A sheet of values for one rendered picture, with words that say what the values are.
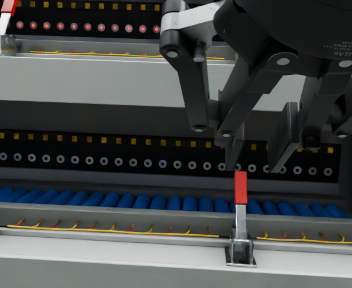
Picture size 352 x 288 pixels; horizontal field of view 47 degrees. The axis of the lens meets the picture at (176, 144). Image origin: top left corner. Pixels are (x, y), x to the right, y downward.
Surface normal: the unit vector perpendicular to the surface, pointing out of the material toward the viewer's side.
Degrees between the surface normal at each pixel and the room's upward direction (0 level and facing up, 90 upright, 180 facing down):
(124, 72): 109
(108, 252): 19
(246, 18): 169
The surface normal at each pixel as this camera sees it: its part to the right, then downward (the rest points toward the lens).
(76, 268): -0.05, 0.15
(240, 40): -0.06, 0.94
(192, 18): -0.45, -0.34
